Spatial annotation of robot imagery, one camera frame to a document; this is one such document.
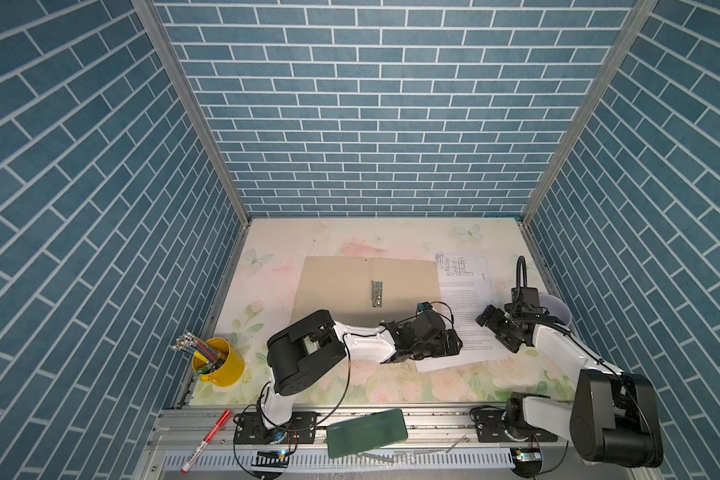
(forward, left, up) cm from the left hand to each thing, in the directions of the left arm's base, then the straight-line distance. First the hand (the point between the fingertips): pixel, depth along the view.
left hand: (453, 351), depth 83 cm
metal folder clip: (+22, +21, -4) cm, 31 cm away
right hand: (+9, -12, -1) cm, 15 cm away
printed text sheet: (+4, -10, -5) cm, 11 cm away
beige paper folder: (+22, +25, -4) cm, 33 cm away
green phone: (-19, +25, -3) cm, 31 cm away
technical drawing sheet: (+29, -10, -4) cm, 31 cm away
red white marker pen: (-14, +60, -4) cm, 62 cm away
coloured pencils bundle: (-2, +65, +8) cm, 66 cm away
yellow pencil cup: (-3, +61, -2) cm, 61 cm away
